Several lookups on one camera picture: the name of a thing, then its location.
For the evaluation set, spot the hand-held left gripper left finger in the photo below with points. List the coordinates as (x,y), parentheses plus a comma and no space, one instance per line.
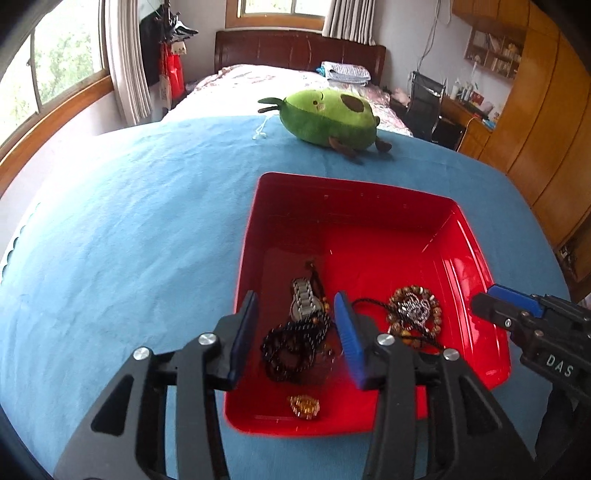
(244,332)

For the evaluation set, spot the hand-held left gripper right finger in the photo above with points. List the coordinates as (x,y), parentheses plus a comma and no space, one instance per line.
(349,344)

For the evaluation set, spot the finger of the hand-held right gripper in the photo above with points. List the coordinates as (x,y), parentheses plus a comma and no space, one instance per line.
(512,297)
(494,311)

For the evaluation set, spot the silver metal watch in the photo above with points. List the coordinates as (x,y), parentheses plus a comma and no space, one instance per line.
(302,300)

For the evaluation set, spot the red plastic tray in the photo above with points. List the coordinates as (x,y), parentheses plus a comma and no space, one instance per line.
(378,230)

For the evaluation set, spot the person's right forearm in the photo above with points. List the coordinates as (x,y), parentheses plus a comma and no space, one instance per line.
(563,434)

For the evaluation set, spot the wooden desk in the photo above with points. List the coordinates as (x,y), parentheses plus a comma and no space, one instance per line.
(475,138)

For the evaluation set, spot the wooden wardrobe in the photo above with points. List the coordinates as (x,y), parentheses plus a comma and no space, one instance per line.
(545,115)

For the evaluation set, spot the clear plastic hook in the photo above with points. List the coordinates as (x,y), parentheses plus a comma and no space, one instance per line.
(258,135)

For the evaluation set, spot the black office chair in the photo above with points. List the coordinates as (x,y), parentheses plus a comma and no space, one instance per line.
(427,106)

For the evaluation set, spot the bottles on desk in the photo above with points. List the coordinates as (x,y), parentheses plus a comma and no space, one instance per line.
(461,90)

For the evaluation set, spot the green avocado plush toy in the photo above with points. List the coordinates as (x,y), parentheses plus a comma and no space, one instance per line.
(323,120)

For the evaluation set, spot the pink soft toy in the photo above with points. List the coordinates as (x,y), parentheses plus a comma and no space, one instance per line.
(400,96)

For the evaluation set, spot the red hanging bag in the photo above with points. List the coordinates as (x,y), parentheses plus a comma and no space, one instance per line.
(173,74)

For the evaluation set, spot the folded patterned cloth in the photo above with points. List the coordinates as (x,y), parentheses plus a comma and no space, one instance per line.
(344,71)

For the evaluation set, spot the dark wooden headboard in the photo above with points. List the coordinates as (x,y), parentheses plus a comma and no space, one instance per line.
(295,50)

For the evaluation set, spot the white curtain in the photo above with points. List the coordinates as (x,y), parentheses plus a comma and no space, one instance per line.
(131,69)

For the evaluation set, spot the dark hanging clothes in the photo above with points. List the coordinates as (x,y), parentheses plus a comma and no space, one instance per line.
(150,41)

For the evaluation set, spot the beige striped curtain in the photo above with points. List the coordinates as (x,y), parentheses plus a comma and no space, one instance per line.
(346,21)

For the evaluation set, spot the small wooden framed window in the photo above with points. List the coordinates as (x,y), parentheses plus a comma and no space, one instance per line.
(277,9)

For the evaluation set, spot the wooden wall shelf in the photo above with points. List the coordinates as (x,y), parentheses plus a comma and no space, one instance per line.
(494,53)

